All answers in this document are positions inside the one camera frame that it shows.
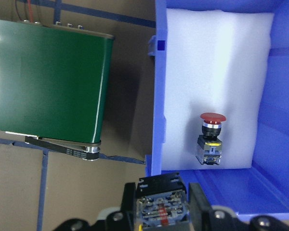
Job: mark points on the white foam pad right bin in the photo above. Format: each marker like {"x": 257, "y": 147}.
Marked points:
{"x": 215, "y": 62}

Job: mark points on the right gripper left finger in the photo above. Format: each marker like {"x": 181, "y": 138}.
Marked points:
{"x": 128, "y": 206}

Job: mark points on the red push button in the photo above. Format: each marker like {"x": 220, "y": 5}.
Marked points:
{"x": 209, "y": 146}

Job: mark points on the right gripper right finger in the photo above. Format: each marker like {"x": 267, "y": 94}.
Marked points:
{"x": 199, "y": 208}

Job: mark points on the right blue plastic bin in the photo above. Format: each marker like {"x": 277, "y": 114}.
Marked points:
{"x": 263, "y": 188}

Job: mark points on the green conveyor belt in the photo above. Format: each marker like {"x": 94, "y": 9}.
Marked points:
{"x": 53, "y": 84}

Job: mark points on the yellow push button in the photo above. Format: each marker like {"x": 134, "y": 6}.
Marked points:
{"x": 162, "y": 203}

